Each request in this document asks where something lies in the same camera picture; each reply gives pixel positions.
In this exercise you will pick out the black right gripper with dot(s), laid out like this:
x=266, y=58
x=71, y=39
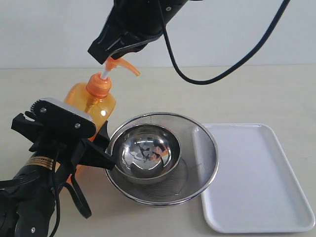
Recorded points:
x=131, y=25

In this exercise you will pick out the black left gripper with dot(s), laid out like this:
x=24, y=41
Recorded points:
x=49, y=145

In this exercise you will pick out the orange dish soap pump bottle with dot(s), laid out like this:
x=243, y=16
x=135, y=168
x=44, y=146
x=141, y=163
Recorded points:
x=94, y=97

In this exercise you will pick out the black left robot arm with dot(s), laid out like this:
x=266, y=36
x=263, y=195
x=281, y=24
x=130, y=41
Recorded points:
x=26, y=212

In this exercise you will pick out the small stainless steel bowl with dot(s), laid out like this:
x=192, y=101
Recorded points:
x=146, y=154

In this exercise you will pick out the steel mesh strainer basket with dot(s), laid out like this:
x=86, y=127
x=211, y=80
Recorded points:
x=196, y=170

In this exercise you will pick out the white plastic tray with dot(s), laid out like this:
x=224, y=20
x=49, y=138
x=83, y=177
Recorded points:
x=255, y=189

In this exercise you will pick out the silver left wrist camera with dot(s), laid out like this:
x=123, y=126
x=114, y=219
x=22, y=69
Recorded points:
x=63, y=117

